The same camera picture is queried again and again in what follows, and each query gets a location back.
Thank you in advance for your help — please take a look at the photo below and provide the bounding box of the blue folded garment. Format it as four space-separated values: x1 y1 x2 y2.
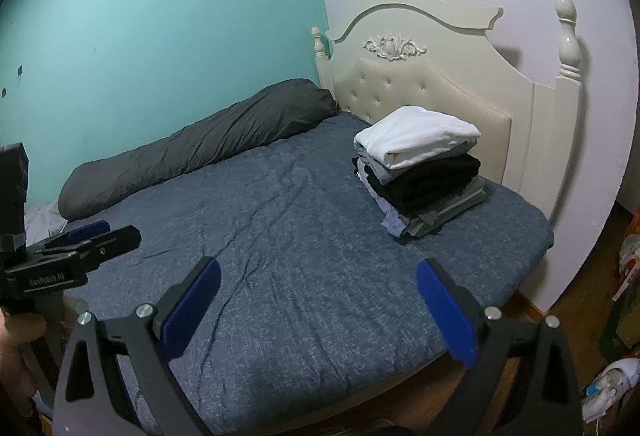
381 201 426 239

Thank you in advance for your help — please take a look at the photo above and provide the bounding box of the dark grey rolled duvet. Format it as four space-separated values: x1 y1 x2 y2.
57 78 338 221

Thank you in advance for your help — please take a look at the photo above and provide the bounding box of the blue-grey bed mattress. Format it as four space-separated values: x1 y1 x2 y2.
37 113 555 436

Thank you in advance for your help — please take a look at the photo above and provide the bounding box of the colourful shopping bag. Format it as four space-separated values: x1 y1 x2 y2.
612 211 640 301

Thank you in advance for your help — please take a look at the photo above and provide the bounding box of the white and blue iron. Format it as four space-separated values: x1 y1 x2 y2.
582 358 640 423

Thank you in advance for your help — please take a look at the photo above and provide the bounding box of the black folded garment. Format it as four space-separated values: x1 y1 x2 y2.
357 155 482 217

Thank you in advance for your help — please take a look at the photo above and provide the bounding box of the person's left hand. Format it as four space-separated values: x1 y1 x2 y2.
0 308 51 417

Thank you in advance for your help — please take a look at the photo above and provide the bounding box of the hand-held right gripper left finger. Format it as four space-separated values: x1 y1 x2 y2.
52 256 222 436

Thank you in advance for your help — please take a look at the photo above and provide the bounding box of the cream bed headboard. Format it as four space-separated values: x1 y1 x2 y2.
270 0 588 422

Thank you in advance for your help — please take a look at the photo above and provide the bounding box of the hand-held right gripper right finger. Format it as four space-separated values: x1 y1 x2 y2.
416 257 585 436

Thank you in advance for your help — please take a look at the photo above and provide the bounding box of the dark green box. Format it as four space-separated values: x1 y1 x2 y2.
599 288 640 359

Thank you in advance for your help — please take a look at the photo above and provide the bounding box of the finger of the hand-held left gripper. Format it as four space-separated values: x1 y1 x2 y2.
42 220 112 249
75 225 142 269

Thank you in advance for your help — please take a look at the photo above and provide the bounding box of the white long-sleeve shirt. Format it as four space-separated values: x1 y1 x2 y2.
354 106 482 170

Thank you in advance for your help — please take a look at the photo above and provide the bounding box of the light grey bed sheet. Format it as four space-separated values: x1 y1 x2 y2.
22 202 68 247

